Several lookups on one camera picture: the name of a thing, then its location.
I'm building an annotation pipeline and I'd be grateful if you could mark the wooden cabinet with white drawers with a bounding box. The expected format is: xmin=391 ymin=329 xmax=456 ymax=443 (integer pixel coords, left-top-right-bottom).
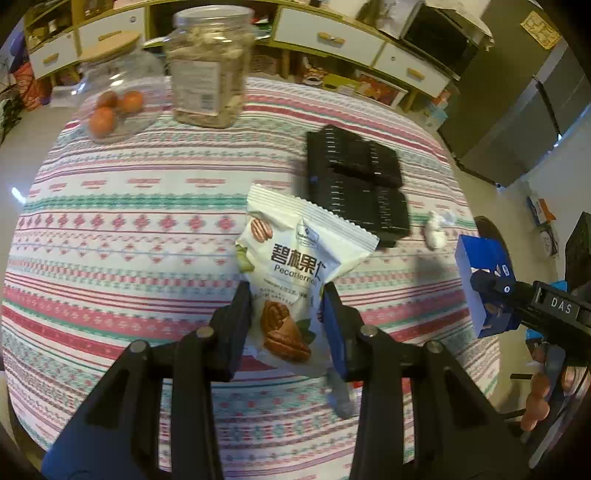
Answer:
xmin=23 ymin=0 xmax=452 ymax=101

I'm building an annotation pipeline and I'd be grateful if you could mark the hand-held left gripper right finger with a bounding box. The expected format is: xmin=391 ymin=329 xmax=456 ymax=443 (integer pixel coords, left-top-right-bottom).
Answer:
xmin=320 ymin=281 xmax=532 ymax=480

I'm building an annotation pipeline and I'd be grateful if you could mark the black microwave oven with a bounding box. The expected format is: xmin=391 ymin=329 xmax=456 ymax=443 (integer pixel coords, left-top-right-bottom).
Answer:
xmin=401 ymin=4 xmax=482 ymax=78

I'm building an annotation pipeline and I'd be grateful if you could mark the light blue box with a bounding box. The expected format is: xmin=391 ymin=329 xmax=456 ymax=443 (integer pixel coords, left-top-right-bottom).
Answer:
xmin=422 ymin=99 xmax=451 ymax=131

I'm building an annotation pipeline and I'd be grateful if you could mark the yellow note on refrigerator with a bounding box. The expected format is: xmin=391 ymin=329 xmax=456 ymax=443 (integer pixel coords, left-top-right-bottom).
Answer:
xmin=519 ymin=10 xmax=562 ymax=50

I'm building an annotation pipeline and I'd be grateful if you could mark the glass jar with wooden lid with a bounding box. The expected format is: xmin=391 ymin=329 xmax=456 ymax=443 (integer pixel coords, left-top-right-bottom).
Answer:
xmin=75 ymin=31 xmax=168 ymax=142

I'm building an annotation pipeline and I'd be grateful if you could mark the striped patterned tablecloth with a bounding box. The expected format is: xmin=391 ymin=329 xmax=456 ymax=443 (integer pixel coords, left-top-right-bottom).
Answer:
xmin=0 ymin=76 xmax=502 ymax=462

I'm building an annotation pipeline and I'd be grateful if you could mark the small crumpled white tissue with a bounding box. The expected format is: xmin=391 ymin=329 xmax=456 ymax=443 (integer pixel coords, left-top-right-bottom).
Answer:
xmin=424 ymin=210 xmax=456 ymax=251

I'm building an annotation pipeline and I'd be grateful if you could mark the cardboard box with orange print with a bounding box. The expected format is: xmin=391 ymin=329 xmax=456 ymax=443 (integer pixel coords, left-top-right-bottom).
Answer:
xmin=526 ymin=195 xmax=558 ymax=227

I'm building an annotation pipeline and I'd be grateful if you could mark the clear plastic nut jar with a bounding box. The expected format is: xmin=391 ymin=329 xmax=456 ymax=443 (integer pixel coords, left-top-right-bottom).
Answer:
xmin=163 ymin=6 xmax=258 ymax=129

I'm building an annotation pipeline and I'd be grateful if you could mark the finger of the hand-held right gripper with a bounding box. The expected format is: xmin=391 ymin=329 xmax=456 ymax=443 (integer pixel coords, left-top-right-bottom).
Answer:
xmin=469 ymin=267 xmax=536 ymax=320

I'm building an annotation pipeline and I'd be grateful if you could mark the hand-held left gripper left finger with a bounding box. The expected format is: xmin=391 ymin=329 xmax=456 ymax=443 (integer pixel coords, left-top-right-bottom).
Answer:
xmin=41 ymin=281 xmax=253 ymax=480

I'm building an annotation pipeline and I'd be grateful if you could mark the framed red picture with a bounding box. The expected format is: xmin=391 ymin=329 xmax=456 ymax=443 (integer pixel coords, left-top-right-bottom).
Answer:
xmin=355 ymin=69 xmax=410 ymax=108

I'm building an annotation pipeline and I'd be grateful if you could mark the grey refrigerator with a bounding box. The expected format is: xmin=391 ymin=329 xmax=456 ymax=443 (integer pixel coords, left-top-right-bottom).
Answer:
xmin=438 ymin=0 xmax=591 ymax=187

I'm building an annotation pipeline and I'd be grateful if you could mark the black plastic tray stack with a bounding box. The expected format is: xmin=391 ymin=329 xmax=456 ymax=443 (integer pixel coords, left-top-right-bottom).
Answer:
xmin=306 ymin=124 xmax=413 ymax=248

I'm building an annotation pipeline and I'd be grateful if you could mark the person's right hand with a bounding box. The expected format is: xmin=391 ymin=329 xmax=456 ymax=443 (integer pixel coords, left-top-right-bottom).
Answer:
xmin=521 ymin=344 xmax=554 ymax=432

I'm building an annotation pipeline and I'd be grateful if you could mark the white nut snack packet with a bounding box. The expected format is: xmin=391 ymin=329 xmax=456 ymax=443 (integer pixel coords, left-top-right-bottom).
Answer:
xmin=235 ymin=184 xmax=380 ymax=377

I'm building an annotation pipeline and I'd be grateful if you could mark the blue printed box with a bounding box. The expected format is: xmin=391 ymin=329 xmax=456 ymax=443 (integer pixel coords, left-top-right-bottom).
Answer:
xmin=454 ymin=234 xmax=521 ymax=340

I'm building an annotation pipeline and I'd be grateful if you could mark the glass vase with twigs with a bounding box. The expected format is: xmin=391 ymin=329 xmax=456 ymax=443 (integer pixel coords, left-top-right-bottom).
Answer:
xmin=358 ymin=0 xmax=394 ymax=25

